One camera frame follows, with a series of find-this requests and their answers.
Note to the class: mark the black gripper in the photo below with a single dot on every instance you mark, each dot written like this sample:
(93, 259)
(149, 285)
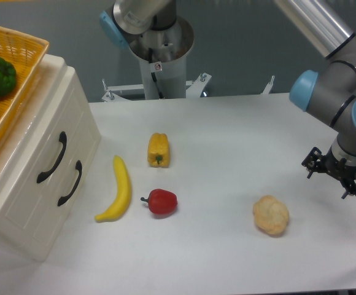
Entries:
(315, 162)

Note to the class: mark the black top drawer handle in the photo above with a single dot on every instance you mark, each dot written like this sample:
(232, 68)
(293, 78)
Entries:
(56, 158)

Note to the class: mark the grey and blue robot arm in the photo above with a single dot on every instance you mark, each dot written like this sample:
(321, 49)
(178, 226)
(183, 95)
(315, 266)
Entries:
(328, 96)

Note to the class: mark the white drawer cabinet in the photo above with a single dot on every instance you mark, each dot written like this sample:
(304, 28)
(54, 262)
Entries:
(48, 78)

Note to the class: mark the beige cauliflower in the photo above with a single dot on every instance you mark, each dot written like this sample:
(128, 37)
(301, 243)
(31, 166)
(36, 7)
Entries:
(271, 215)

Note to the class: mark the red bell pepper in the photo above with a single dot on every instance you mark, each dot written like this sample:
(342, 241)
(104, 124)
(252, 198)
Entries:
(161, 201)

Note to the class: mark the yellow bell pepper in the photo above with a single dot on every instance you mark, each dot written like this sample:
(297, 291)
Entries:
(158, 152)

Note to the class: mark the yellow banana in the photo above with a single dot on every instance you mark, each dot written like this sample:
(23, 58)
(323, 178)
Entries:
(123, 196)

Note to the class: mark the white metal mounting bracket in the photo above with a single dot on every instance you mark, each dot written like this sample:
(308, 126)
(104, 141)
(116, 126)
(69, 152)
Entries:
(194, 89)

